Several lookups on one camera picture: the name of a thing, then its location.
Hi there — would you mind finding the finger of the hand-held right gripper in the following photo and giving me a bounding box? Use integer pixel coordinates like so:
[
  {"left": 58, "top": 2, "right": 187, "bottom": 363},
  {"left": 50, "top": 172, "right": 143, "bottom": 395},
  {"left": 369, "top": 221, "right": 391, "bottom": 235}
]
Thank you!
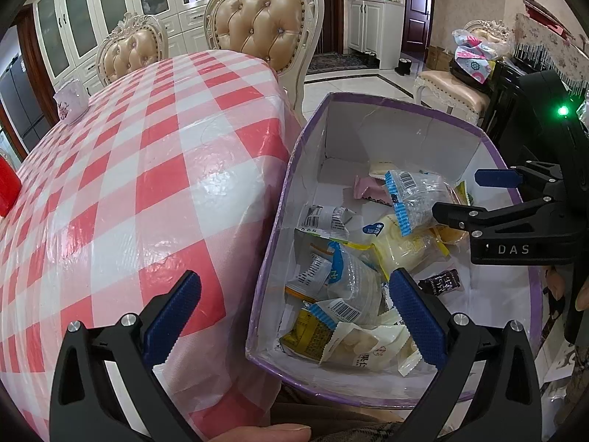
[
  {"left": 431, "top": 194, "right": 583, "bottom": 266},
  {"left": 474, "top": 161, "right": 564, "bottom": 189}
]

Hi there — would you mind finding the floral cloth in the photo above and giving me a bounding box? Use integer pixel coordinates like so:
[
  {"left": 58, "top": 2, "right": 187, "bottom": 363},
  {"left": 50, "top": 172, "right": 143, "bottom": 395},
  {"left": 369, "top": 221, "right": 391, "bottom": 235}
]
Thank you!
[{"left": 538, "top": 322, "right": 589, "bottom": 397}]

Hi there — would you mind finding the floral lace cover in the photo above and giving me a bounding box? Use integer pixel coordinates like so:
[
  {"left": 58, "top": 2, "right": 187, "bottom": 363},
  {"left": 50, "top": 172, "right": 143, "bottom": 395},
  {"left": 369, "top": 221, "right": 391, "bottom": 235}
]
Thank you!
[{"left": 513, "top": 0, "right": 589, "bottom": 97}]

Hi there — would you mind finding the patterned rug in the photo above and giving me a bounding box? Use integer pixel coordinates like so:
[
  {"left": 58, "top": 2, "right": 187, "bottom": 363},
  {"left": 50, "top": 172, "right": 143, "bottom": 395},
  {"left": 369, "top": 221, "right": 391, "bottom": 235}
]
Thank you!
[{"left": 306, "top": 50, "right": 382, "bottom": 74}]

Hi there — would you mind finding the white barcode snack packet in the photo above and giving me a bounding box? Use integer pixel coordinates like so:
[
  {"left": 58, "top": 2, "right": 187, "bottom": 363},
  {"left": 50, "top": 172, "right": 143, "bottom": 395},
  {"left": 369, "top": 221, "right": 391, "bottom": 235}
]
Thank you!
[{"left": 297, "top": 205, "right": 355, "bottom": 240}]

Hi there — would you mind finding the grey barcode snack packet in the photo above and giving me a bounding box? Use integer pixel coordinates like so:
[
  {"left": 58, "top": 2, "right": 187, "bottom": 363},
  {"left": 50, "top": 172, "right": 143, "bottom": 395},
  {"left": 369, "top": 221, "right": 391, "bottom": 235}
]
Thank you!
[{"left": 285, "top": 258, "right": 332, "bottom": 307}]

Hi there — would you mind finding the small purple snack packet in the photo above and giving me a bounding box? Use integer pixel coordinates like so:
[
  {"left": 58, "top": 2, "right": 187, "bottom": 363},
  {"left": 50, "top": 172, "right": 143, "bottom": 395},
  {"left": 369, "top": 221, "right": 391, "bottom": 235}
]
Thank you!
[{"left": 419, "top": 269, "right": 463, "bottom": 295}]

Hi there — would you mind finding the yellow snack packet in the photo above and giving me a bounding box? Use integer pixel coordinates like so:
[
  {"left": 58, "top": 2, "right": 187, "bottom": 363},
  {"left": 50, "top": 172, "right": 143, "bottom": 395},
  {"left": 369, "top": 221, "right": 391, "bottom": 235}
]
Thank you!
[{"left": 281, "top": 308, "right": 336, "bottom": 361}]

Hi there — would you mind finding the dark wooden door frame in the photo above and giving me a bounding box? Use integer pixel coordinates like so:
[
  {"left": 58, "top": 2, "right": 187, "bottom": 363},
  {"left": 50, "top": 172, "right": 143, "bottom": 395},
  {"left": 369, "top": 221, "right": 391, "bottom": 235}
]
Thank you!
[{"left": 14, "top": 2, "right": 60, "bottom": 120}]

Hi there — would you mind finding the dark grey refrigerator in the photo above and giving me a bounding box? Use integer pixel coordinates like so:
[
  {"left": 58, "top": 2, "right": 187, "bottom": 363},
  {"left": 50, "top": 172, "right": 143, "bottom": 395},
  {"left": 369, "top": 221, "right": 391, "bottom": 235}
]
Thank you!
[{"left": 0, "top": 53, "right": 44, "bottom": 152}]

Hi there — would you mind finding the cushioned bench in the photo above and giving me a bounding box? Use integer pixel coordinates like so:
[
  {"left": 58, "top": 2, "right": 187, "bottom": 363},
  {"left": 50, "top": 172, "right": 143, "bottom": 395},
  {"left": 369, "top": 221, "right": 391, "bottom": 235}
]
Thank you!
[{"left": 414, "top": 69, "right": 491, "bottom": 116}]

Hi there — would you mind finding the white floral ceramic jar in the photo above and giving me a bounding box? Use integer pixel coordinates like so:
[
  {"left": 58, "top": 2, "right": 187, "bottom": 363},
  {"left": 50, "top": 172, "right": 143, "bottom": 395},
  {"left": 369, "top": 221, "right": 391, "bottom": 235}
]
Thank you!
[{"left": 54, "top": 80, "right": 88, "bottom": 123}]

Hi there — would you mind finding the purple rimmed cardboard box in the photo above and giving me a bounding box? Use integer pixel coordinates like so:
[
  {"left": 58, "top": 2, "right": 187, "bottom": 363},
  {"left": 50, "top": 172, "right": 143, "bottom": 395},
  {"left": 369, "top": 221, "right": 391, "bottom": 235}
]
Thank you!
[{"left": 246, "top": 92, "right": 546, "bottom": 410}]

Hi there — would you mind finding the white blue-striped barcode packet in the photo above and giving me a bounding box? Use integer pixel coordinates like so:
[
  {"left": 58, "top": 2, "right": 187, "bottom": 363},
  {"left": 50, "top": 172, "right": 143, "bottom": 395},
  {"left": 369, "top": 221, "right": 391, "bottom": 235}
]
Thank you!
[{"left": 306, "top": 299, "right": 369, "bottom": 332}]

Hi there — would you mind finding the brown pastry packet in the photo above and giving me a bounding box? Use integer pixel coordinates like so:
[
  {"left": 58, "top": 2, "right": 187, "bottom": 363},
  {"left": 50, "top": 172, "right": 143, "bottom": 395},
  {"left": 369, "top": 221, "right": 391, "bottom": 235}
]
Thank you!
[{"left": 433, "top": 225, "right": 468, "bottom": 245}]

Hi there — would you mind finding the person's right hand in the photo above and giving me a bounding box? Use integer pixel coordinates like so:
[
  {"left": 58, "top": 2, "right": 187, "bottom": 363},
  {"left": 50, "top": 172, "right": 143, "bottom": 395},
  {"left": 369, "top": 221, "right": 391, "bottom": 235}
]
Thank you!
[{"left": 545, "top": 267, "right": 589, "bottom": 319}]

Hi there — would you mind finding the red white checked tablecloth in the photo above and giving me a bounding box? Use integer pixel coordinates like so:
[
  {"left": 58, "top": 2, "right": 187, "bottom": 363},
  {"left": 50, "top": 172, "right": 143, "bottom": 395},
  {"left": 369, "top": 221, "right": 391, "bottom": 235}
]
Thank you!
[{"left": 0, "top": 48, "right": 307, "bottom": 442}]

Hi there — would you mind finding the grey blue-edged snack packet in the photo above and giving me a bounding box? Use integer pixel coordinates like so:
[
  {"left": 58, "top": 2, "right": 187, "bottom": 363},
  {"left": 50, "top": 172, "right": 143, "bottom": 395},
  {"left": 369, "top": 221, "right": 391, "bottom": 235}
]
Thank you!
[{"left": 384, "top": 170, "right": 456, "bottom": 238}]

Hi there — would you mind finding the white nut cookie packet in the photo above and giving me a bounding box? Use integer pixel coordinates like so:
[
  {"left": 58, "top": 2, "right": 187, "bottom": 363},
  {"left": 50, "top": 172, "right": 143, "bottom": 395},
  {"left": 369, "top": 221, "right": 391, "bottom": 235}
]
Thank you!
[{"left": 320, "top": 322, "right": 422, "bottom": 376}]

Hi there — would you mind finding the red thermos jug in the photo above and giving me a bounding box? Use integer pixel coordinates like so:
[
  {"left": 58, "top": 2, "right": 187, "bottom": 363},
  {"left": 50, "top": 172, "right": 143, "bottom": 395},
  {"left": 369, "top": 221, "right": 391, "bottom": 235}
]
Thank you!
[{"left": 0, "top": 157, "right": 21, "bottom": 217}]

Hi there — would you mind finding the dark wooden door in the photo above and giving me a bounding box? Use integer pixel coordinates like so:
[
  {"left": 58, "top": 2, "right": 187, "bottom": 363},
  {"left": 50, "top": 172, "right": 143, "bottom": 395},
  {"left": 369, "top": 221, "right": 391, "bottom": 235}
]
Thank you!
[{"left": 400, "top": 0, "right": 435, "bottom": 53}]

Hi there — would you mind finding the cream carved tufted chair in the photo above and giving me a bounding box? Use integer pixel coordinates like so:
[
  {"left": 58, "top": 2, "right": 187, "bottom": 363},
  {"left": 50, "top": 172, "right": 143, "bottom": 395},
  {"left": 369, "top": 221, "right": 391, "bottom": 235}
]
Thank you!
[
  {"left": 204, "top": 0, "right": 325, "bottom": 120},
  {"left": 96, "top": 13, "right": 169, "bottom": 86},
  {"left": 462, "top": 19, "right": 511, "bottom": 46}
]

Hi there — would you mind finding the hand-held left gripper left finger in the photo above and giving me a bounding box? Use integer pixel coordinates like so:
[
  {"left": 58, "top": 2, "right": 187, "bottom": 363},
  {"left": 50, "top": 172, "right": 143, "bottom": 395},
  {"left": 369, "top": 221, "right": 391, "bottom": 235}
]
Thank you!
[{"left": 48, "top": 269, "right": 203, "bottom": 442}]

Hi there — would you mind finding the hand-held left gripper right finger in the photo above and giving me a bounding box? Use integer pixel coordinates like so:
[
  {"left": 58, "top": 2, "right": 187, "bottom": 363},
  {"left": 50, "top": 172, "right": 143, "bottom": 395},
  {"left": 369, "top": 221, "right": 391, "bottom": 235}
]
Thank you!
[{"left": 389, "top": 267, "right": 544, "bottom": 442}]

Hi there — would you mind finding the pale yellow bun packet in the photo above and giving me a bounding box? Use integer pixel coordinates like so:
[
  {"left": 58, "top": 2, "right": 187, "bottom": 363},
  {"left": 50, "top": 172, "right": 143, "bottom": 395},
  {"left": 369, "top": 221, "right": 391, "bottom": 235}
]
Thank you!
[{"left": 363, "top": 214, "right": 445, "bottom": 281}]

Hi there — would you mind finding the cream wafer packet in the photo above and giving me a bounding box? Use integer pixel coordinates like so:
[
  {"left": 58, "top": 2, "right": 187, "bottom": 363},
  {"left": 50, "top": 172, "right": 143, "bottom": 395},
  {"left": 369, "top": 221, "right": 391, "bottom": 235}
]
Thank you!
[{"left": 370, "top": 161, "right": 401, "bottom": 180}]

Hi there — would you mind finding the white shoe cabinet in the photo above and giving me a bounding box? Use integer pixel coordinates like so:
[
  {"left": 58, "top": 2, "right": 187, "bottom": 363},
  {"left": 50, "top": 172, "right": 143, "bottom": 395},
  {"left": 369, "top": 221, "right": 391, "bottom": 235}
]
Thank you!
[{"left": 347, "top": 0, "right": 406, "bottom": 67}]

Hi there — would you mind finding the pink snack packet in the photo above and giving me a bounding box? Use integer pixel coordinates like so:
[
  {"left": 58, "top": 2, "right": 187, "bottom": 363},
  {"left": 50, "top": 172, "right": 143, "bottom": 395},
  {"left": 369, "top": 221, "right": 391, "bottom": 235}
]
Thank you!
[{"left": 354, "top": 175, "right": 392, "bottom": 201}]

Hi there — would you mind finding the clear blue label snack packet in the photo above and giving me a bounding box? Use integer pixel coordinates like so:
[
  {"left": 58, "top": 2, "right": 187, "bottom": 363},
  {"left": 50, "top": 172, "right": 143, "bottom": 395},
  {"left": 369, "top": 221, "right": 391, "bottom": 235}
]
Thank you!
[{"left": 322, "top": 239, "right": 389, "bottom": 316}]

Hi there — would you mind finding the floral plastic bag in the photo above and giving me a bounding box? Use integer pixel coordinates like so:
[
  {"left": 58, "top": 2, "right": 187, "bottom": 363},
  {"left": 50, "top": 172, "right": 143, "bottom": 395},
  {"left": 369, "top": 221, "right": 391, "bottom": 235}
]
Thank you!
[{"left": 451, "top": 28, "right": 503, "bottom": 84}]

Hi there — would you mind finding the black piano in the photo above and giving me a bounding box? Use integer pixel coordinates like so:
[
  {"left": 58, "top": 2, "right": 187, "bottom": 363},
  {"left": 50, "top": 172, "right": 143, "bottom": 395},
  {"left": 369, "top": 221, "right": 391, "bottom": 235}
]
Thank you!
[{"left": 479, "top": 62, "right": 523, "bottom": 166}]

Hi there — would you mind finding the person's left hand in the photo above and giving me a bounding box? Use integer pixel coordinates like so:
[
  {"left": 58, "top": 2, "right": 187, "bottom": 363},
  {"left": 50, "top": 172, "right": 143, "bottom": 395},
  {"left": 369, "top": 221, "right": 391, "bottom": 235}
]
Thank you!
[{"left": 202, "top": 424, "right": 314, "bottom": 442}]

